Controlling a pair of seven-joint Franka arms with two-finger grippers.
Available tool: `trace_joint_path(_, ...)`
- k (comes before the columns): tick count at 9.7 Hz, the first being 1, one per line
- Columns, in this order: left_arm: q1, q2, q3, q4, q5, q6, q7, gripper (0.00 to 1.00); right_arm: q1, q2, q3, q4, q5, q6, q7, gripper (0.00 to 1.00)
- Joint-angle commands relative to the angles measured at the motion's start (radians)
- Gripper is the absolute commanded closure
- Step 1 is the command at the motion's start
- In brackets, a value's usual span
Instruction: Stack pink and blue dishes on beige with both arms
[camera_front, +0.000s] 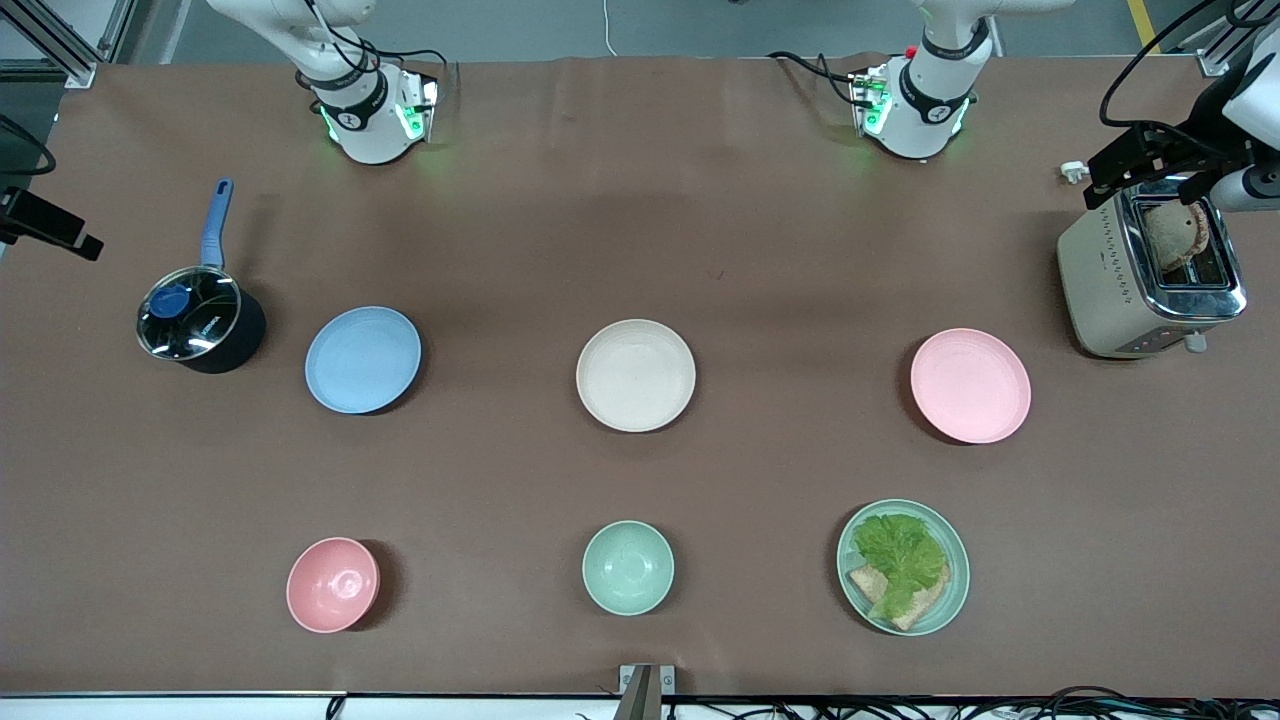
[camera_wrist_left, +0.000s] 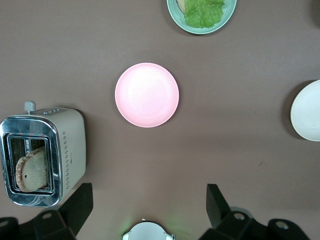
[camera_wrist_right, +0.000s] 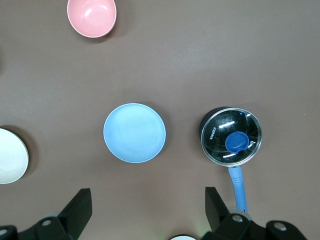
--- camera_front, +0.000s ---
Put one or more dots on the pink plate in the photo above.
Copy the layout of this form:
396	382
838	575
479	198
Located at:
970	385

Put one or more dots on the green plate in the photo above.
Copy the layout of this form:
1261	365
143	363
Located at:
955	590

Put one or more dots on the glass lid blue knob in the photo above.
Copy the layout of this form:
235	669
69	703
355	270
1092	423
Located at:
195	320

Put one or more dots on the beige chrome toaster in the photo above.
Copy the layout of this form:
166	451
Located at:
1100	290

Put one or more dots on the green bowl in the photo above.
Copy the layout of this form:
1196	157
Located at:
628	568

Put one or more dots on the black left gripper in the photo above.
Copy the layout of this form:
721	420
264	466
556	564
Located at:
1189	149

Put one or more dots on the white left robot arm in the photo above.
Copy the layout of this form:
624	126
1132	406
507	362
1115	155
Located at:
925	120

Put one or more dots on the beige plate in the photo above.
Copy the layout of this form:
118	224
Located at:
636	376

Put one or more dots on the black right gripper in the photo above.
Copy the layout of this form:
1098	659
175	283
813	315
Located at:
12	212

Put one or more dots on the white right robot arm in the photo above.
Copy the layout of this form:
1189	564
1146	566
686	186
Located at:
360	130

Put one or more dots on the green lettuce leaf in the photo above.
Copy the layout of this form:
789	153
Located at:
900	550

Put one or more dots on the brown bread slice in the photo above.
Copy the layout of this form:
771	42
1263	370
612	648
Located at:
925	605

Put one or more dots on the brown toast slice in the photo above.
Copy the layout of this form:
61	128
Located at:
1172	235

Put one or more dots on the metal camera bracket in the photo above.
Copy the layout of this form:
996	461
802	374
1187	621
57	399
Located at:
645	690

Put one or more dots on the aluminium frame profile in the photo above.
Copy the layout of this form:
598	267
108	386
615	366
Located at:
1215	55
60	40

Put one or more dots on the brown table cover sheet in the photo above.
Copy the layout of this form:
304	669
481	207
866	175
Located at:
640	200

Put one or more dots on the pink bowl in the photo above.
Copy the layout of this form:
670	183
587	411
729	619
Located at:
332	585

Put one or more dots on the blue plate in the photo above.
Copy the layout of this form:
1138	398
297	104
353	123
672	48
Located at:
363	360

